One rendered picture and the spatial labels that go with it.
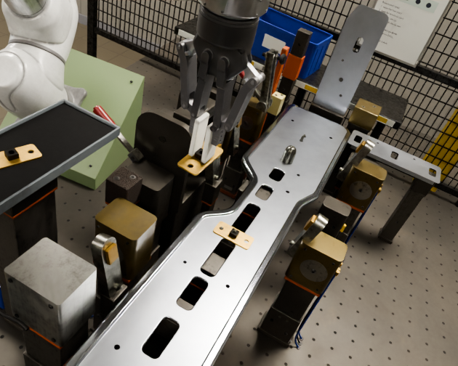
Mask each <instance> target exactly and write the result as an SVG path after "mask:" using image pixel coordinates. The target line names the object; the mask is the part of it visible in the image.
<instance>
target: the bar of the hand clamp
mask: <svg viewBox="0 0 458 366"><path fill-rule="evenodd" d="M262 56H263V57H265V58H266V59H265V68H264V74H265V80H264V81H263V82H262V88H261V94H260V101H263V102H265V103H266V104H267V103H268V105H267V107H268V109H269V107H270V99H271V94H272V90H273V81H274V76H275V71H276V63H277V61H278V60H279V63H280V65H283V64H284V63H285V62H286V54H282V55H281V56H280V57H279V55H278V50H274V49H270V50H269V51H268V52H266V53H264V52H263V53H262Z"/></svg>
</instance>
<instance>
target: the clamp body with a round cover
mask: <svg viewBox="0 0 458 366"><path fill-rule="evenodd" d="M156 220H157V218H156V216H155V215H153V214H151V213H149V212H148V211H146V210H144V209H142V208H141V207H139V206H136V205H135V204H134V203H131V202H129V201H128V200H126V199H124V198H116V199H115V200H113V201H112V202H111V203H110V204H108V205H107V206H106V207H105V208H104V209H103V210H101V211H100V212H99V213H98V214H97V215H96V216H95V237H96V236H97V235H98V234H100V233H104V234H107V235H110V236H111V237H114V238H115V239H116V244H117V248H118V257H119V261H120V266H121V275H122V280H123V284H125V285H126V286H127V292H128V291H129V290H130V289H131V288H132V287H133V285H134V284H135V283H136V282H137V281H138V280H139V279H140V278H141V277H142V276H143V274H144V269H145V265H146V264H147V263H148V262H149V261H150V259H151V251H152V247H153V239H154V234H155V228H156ZM93 317H94V319H93V326H91V328H90V331H91V332H93V331H94V330H95V328H96V327H97V326H98V325H99V324H100V323H101V322H102V318H103V316H102V315H101V314H100V289H99V285H98V282H97V292H96V298H95V313H94V315H92V316H91V317H90V319H91V318H93Z"/></svg>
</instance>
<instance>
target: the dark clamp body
mask: <svg viewBox="0 0 458 366"><path fill-rule="evenodd" d="M126 168H127V169H128V170H130V171H132V172H134V173H136V174H138V175H140V176H141V177H142V189H141V196H140V201H139V202H138V203H137V206H139V207H141V208H142V209H144V210H146V211H148V212H149V213H151V214H153V215H155V216H156V218H157V220H156V228H155V234H154V239H153V247H152V251H151V259H150V261H149V262H148V263H147V264H146V265H145V269H144V273H145V272H146V271H147V270H148V269H149V267H150V266H151V265H152V264H153V263H154V261H155V260H156V259H157V258H158V252H159V248H160V245H158V240H159V235H160V231H161V223H162V221H163V220H164V219H165V218H166V217H167V214H168V208H169V201H170V197H171V193H172V185H173V181H174V174H173V173H171V172H169V171H167V170H165V169H164V168H162V167H160V166H157V165H156V164H154V163H151V162H150V161H148V160H146V159H144V158H143V159H142V160H140V161H139V162H137V161H134V162H133V163H131V164H130V165H129V166H127V167H126Z"/></svg>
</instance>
